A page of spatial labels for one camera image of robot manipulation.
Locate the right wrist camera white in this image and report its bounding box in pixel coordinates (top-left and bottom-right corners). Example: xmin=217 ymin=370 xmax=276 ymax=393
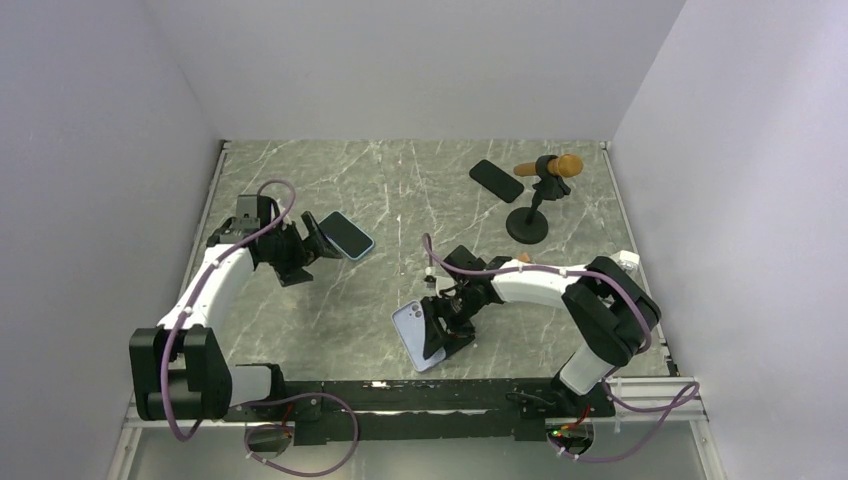
xmin=424 ymin=266 xmax=457 ymax=297

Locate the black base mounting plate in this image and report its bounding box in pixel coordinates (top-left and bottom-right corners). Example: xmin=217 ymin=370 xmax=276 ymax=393
xmin=223 ymin=378 xmax=616 ymax=446

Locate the white phone stand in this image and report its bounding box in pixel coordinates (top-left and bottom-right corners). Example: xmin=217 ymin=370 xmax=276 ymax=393
xmin=610 ymin=250 xmax=641 ymax=274

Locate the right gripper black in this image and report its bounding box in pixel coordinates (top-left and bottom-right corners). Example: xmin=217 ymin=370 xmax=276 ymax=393
xmin=420 ymin=283 xmax=482 ymax=359

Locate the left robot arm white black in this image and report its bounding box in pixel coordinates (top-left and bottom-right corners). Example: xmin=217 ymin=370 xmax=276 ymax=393
xmin=129 ymin=194 xmax=342 ymax=421

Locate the wooden microphone on black stand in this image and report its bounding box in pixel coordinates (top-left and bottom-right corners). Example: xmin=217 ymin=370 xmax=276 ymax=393
xmin=505 ymin=154 xmax=584 ymax=245

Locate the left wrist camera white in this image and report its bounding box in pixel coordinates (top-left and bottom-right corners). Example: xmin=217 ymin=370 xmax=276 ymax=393
xmin=235 ymin=194 xmax=276 ymax=225

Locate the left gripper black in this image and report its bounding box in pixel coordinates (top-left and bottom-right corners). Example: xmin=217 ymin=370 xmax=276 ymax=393
xmin=261 ymin=212 xmax=341 ymax=287

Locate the phone in blue case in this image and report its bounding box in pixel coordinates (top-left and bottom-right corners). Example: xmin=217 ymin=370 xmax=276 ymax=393
xmin=319 ymin=211 xmax=375 ymax=261

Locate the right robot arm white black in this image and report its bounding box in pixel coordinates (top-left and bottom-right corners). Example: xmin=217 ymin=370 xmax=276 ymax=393
xmin=396 ymin=245 xmax=662 ymax=416

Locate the black phone on table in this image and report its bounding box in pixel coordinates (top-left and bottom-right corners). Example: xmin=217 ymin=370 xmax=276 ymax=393
xmin=469 ymin=159 xmax=524 ymax=203

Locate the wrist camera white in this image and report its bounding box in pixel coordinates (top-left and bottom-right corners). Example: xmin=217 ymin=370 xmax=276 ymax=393
xmin=235 ymin=194 xmax=276 ymax=225
xmin=424 ymin=266 xmax=457 ymax=297

